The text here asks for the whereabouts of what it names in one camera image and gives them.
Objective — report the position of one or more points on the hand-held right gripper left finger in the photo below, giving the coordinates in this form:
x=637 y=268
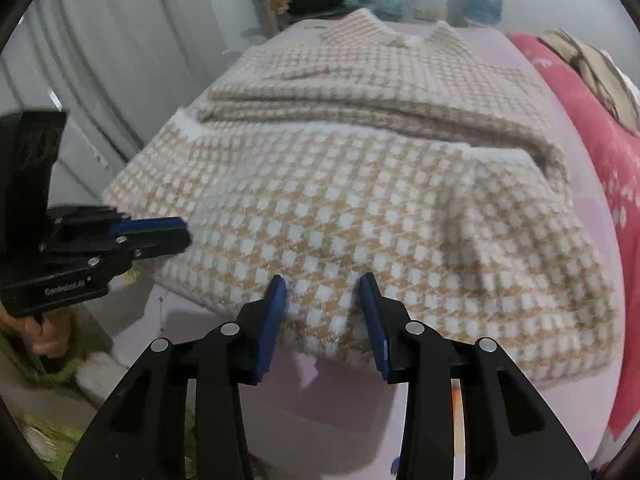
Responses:
x=270 y=330

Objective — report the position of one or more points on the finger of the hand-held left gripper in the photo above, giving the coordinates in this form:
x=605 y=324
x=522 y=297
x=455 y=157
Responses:
x=160 y=245
x=150 y=226

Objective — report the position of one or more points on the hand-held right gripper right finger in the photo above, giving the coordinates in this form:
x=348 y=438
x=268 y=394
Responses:
x=372 y=330

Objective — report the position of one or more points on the beige white checked sweater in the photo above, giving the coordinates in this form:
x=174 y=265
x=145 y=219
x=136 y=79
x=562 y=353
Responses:
x=350 y=185

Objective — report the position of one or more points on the beige clothes pile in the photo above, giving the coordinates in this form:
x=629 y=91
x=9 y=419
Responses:
x=595 y=70

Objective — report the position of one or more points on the person's left hand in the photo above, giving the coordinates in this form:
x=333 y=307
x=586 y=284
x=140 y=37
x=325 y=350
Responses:
x=47 y=340

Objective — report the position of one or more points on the white curtain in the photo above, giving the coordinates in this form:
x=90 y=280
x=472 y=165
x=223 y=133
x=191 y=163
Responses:
x=125 y=60

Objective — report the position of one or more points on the green fuzzy cloth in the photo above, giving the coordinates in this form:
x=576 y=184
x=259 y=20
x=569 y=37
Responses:
x=45 y=430

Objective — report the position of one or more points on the black bag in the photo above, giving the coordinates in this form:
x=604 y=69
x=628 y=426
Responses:
x=317 y=1

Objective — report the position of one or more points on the pink floral blanket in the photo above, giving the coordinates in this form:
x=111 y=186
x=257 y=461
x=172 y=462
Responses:
x=600 y=150

